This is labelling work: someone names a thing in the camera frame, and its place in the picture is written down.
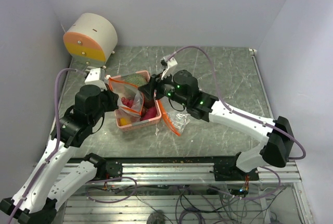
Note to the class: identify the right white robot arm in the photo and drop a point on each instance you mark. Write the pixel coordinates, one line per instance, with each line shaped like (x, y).
(275, 136)

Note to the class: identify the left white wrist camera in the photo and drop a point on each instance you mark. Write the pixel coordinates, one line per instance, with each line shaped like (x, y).
(96, 76)

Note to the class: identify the pink plastic basket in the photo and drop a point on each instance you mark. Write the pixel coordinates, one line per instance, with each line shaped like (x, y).
(135, 121)

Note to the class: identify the aluminium mounting rail frame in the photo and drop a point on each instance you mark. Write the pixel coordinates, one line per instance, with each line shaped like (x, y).
(185, 191)

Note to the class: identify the orange fruit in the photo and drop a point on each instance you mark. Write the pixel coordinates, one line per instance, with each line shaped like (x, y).
(124, 122)

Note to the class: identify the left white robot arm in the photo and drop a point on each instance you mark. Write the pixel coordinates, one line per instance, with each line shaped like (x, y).
(42, 194)

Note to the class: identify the clear bag orange zipper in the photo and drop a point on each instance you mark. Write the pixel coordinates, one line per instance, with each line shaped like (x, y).
(130, 91)

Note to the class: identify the white corner clip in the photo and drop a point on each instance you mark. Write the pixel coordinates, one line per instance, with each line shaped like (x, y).
(253, 51)

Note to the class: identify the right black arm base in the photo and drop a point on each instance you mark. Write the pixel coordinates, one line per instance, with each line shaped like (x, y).
(224, 169)

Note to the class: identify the green netted melon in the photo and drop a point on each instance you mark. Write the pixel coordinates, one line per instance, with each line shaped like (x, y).
(135, 79)

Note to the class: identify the cream cylindrical drawer box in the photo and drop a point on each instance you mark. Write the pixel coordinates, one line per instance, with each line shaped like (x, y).
(91, 40)

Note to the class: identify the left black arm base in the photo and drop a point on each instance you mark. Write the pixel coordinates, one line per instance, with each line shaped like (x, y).
(107, 168)

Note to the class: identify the red grape bunch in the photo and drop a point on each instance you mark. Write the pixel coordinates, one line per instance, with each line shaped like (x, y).
(127, 102)

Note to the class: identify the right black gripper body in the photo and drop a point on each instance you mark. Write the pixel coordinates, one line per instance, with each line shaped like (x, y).
(164, 87)

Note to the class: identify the magenta dragon fruit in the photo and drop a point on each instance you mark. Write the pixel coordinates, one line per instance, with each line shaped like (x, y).
(150, 113)

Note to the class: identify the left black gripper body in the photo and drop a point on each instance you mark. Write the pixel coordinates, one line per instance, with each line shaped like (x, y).
(107, 102)

